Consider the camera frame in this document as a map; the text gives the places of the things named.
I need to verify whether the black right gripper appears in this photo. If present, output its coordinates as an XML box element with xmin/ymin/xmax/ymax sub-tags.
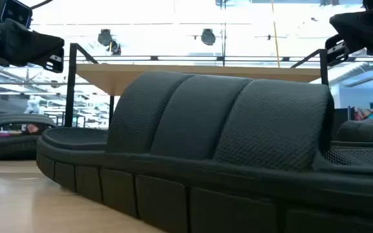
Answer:
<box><xmin>325</xmin><ymin>0</ymin><xmax>373</xmax><ymax>67</ymax></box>

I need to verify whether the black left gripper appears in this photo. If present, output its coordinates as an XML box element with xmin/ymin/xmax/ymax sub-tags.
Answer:
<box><xmin>0</xmin><ymin>18</ymin><xmax>65</xmax><ymax>74</ymax></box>

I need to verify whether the black foam slide sandal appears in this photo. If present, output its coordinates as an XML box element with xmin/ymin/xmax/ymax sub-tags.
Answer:
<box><xmin>0</xmin><ymin>113</ymin><xmax>58</xmax><ymax>161</ymax></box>
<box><xmin>336</xmin><ymin>118</ymin><xmax>373</xmax><ymax>143</ymax></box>
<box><xmin>36</xmin><ymin>70</ymin><xmax>373</xmax><ymax>233</ymax></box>

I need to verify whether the white figure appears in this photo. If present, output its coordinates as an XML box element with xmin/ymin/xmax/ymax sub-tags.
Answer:
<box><xmin>24</xmin><ymin>94</ymin><xmax>43</xmax><ymax>115</ymax></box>

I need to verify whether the person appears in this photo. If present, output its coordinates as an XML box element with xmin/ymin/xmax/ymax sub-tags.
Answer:
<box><xmin>24</xmin><ymin>124</ymin><xmax>41</xmax><ymax>135</ymax></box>

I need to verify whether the colourful patchwork cloth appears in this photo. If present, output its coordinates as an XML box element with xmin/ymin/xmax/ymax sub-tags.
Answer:
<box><xmin>353</xmin><ymin>106</ymin><xmax>373</xmax><ymax>122</ymax></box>

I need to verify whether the black monitor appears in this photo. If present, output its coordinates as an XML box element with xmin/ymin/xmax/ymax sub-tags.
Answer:
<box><xmin>334</xmin><ymin>107</ymin><xmax>354</xmax><ymax>123</ymax></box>

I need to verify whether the black vertical pole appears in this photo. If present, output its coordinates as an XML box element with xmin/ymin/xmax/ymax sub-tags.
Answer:
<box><xmin>220</xmin><ymin>0</ymin><xmax>228</xmax><ymax>67</ymax></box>

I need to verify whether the black horizontal railing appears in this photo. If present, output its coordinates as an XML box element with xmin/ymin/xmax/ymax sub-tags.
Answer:
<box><xmin>62</xmin><ymin>54</ymin><xmax>373</xmax><ymax>63</ymax></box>

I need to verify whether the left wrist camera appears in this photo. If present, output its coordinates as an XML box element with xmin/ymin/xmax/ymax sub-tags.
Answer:
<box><xmin>0</xmin><ymin>0</ymin><xmax>34</xmax><ymax>29</ymax></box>

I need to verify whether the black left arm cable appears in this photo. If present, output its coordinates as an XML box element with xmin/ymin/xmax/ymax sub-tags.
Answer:
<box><xmin>30</xmin><ymin>0</ymin><xmax>54</xmax><ymax>10</ymax></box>

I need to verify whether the yellow cable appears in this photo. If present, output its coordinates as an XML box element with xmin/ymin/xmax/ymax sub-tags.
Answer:
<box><xmin>271</xmin><ymin>0</ymin><xmax>281</xmax><ymax>68</ymax></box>

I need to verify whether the black aluminium table frame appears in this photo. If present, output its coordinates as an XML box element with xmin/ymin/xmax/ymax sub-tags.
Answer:
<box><xmin>331</xmin><ymin>141</ymin><xmax>373</xmax><ymax>148</ymax></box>

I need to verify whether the wooden shelf with black frame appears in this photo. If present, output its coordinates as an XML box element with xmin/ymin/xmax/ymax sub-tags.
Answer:
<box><xmin>63</xmin><ymin>42</ymin><xmax>336</xmax><ymax>140</ymax></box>

